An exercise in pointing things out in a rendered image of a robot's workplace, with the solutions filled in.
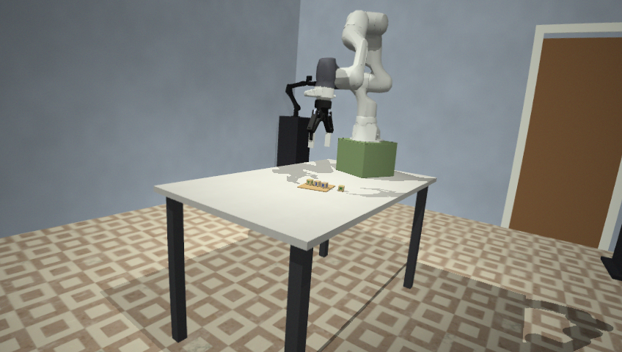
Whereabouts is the tan flat mat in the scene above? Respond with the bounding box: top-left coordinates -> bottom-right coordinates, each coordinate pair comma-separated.
297,182 -> 335,192

